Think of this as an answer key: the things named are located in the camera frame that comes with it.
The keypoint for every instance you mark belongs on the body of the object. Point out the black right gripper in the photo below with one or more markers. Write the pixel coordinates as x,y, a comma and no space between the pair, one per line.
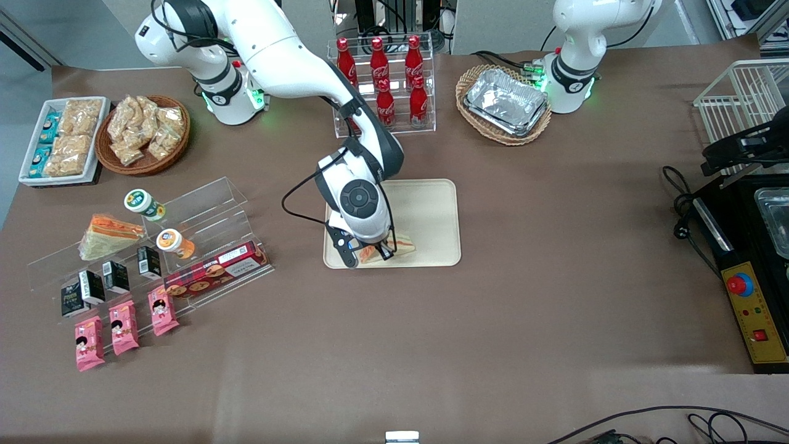
383,250

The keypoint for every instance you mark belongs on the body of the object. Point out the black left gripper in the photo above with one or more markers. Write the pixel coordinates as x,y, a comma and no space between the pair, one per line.
735,147

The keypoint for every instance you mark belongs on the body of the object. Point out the sandwich with red drizzle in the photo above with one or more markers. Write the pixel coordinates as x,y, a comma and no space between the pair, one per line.
400,243

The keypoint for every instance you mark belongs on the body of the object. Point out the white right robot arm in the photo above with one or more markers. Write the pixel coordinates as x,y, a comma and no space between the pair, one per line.
277,49

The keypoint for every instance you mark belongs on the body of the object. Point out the beige plastic tray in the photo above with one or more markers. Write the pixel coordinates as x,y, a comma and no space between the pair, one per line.
431,216

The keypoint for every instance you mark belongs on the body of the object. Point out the wrapped triangle sandwich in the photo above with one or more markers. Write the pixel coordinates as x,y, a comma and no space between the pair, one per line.
108,240

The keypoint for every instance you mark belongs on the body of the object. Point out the white rectangular snack tray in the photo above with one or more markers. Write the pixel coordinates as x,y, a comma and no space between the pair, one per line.
98,142

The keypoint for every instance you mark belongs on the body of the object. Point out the metal container in machine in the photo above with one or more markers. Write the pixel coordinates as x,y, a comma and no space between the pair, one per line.
775,222

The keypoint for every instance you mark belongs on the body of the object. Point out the black machine with yellow panel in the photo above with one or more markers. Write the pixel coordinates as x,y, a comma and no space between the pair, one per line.
727,246

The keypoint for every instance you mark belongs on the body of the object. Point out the clear acrylic bottle rack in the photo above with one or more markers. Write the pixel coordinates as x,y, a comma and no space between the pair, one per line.
419,126

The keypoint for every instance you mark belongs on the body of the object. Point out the red cola bottle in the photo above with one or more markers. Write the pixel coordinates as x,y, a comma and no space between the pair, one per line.
345,58
413,60
418,105
379,61
386,109

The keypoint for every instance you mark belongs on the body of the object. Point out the red cookie box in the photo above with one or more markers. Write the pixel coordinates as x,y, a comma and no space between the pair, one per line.
216,271

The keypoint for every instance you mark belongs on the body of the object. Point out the clear acrylic display stand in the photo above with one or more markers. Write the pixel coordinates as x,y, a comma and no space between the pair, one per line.
209,203

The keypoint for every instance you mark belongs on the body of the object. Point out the light wicker basket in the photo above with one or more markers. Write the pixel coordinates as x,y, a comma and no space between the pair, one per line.
487,132

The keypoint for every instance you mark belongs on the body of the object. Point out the orange lid cup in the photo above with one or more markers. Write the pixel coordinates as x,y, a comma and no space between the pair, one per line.
172,242

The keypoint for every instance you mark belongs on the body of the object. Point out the small silver device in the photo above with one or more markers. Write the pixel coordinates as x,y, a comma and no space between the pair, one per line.
402,438

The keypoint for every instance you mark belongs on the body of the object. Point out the stacked aluminium foil trays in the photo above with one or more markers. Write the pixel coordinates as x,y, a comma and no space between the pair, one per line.
506,98

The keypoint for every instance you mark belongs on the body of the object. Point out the pink snack pack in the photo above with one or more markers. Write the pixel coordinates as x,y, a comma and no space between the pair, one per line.
124,328
163,311
90,345

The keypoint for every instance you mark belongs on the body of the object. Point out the black drink carton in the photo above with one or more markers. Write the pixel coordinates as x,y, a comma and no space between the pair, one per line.
148,262
92,287
115,277
73,301

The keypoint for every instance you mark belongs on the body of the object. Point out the clear bag of fried snacks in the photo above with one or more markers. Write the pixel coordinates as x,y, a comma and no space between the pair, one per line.
148,111
171,118
163,143
122,120
127,152

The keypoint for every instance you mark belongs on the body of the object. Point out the green lid cup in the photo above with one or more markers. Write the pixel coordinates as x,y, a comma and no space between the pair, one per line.
140,202

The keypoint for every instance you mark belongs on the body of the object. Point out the brown wicker snack basket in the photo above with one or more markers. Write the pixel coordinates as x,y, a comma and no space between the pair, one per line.
148,166

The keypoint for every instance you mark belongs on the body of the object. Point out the black background equipment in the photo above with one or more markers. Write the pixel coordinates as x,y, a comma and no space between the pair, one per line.
370,12

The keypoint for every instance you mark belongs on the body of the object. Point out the rice cracker bag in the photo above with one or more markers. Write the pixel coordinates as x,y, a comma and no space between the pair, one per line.
73,147
65,165
81,116

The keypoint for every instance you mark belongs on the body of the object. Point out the teal snack pack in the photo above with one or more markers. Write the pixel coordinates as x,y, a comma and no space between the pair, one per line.
50,126
40,159

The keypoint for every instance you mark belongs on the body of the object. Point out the metal shelf frame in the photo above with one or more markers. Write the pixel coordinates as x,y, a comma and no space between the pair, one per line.
752,15

